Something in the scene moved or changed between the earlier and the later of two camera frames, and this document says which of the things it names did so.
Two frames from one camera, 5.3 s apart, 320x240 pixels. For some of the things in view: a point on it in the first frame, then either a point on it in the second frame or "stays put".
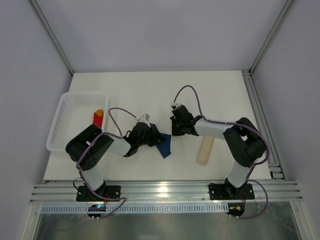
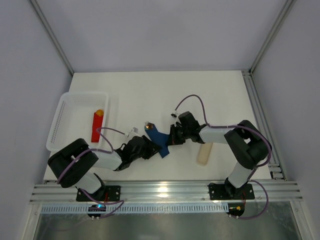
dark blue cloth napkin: x=163 y=147 stays put
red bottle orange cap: x=98 y=117 stays put
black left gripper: x=152 y=135 → x=147 y=146
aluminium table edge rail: x=65 y=191 stays put
